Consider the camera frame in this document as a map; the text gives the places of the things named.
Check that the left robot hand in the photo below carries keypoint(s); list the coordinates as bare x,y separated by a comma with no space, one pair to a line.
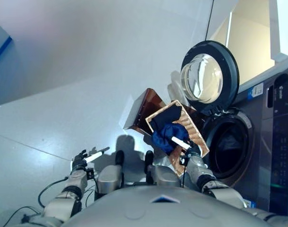
78,160

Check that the blue white QR code sticker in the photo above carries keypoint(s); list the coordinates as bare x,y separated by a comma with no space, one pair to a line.
255,90

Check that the grey front-load washing machine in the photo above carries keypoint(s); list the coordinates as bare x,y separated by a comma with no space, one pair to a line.
272,142

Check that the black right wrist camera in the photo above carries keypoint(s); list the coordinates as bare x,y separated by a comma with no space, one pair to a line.
182,160

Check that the round glass washing machine door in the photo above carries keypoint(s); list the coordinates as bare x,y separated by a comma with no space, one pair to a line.
205,78

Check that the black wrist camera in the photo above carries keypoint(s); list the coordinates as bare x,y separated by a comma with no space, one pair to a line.
89,173
182,160

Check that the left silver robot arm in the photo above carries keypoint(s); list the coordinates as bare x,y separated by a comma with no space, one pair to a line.
63,201

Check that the blue cloth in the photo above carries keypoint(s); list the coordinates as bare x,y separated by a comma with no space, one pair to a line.
165,137

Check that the wicker laundry basket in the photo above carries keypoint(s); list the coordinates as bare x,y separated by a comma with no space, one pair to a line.
196,132

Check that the brown glossy side table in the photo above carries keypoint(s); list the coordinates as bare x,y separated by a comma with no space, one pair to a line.
148,106

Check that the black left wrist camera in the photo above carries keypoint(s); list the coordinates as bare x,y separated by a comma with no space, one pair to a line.
89,173

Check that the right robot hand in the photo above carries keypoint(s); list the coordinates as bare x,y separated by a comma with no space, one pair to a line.
195,149

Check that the silver robot leg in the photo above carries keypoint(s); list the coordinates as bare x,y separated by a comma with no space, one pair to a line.
163,176
109,177

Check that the black cloth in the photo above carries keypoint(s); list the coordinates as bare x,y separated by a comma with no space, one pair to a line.
167,116

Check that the right silver robot leg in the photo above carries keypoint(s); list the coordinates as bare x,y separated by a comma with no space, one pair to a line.
163,176

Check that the silver robot torso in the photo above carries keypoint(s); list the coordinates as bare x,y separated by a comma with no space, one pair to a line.
158,210

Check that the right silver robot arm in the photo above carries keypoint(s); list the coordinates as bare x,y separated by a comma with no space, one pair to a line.
219,189

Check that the white blue energy label sticker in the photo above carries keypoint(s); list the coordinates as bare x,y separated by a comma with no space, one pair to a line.
250,203

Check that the left silver robot leg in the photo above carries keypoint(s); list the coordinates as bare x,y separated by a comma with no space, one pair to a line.
109,177

